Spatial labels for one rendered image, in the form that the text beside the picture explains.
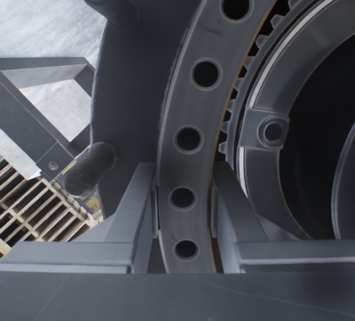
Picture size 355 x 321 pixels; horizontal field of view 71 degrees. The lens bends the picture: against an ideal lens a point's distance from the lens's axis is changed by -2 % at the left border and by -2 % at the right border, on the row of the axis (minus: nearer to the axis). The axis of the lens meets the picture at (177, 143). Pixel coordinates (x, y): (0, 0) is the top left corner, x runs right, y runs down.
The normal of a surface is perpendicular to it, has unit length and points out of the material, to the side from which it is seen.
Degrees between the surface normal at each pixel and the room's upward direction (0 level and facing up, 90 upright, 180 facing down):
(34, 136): 90
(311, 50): 90
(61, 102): 90
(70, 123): 90
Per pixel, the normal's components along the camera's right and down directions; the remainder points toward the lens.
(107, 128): -0.02, 0.26
